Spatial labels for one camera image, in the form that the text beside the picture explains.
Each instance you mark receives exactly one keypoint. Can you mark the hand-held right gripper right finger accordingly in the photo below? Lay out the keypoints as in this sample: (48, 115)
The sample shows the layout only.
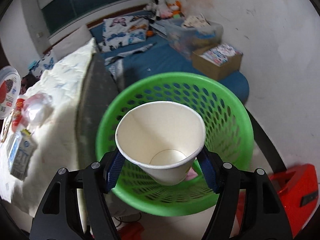
(208, 172)

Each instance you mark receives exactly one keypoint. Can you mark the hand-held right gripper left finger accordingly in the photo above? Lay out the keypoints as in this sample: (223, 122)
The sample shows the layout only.
(113, 170)

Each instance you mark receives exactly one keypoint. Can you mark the white paper cup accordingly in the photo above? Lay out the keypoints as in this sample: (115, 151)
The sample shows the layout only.
(160, 130)

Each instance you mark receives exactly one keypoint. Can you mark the white blue milk carton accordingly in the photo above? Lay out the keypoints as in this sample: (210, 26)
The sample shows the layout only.
(21, 155)

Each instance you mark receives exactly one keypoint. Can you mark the clear plastic cup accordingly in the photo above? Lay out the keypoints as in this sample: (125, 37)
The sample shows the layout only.
(37, 110)

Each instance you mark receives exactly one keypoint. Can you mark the green plastic basket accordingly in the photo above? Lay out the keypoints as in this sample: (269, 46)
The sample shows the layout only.
(175, 76)

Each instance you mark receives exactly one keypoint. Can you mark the red instant noodle cup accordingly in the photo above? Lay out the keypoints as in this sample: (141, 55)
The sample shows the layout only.
(10, 80)

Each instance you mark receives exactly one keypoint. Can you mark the black curved bar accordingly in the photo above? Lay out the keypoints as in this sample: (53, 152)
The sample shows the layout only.
(267, 142)

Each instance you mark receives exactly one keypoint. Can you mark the white quilted blanket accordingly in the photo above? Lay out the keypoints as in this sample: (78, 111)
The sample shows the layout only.
(62, 105)

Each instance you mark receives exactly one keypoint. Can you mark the red plastic stool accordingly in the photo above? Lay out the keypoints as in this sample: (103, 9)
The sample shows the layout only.
(297, 187)

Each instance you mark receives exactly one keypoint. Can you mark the cardboard box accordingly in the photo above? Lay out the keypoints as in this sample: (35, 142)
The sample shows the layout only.
(215, 67)

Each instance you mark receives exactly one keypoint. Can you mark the red white crumpled wrapper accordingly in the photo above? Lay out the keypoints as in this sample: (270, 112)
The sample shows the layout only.
(18, 105)

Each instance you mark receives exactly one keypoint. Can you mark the blue mattress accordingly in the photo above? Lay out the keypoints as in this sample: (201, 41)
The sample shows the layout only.
(162, 57)

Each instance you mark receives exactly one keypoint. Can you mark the grey blue patterned cloth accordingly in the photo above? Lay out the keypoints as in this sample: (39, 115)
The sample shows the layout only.
(142, 48)

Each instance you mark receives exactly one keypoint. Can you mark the small butterfly print pillow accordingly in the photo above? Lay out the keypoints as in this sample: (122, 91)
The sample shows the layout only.
(47, 62)

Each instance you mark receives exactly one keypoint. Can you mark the grey pillow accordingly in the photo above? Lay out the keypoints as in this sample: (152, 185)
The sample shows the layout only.
(72, 40)

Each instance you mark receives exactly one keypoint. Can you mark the large butterfly print pillow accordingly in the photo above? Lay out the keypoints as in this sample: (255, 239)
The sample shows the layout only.
(122, 32)

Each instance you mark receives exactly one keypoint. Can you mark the clear plastic storage box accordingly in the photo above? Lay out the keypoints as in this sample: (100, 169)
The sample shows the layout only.
(190, 35)

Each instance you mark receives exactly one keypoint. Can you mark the orange ball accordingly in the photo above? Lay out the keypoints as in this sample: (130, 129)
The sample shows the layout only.
(149, 33)

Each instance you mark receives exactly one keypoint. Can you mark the long patterned box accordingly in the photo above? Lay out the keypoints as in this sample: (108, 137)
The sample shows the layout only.
(160, 28)

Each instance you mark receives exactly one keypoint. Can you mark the white patterned cloth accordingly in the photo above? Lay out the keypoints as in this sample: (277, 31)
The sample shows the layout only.
(196, 21)

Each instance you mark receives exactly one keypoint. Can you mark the dark window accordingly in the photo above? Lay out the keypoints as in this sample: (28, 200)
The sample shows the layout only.
(75, 10)

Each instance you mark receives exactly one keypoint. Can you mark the pink plush toy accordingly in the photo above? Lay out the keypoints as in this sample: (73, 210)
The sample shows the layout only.
(165, 12)

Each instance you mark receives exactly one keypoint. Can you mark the orange fox plush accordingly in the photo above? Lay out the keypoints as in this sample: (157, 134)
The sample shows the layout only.
(175, 7)

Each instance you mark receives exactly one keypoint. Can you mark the black white cow plush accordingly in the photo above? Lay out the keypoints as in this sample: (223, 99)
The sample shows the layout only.
(157, 3)

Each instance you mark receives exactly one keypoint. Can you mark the wooden bed frame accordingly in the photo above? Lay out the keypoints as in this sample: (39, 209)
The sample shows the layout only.
(110, 16)

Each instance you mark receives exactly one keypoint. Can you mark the wall switch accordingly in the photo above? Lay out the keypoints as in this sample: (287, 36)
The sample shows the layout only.
(39, 34)

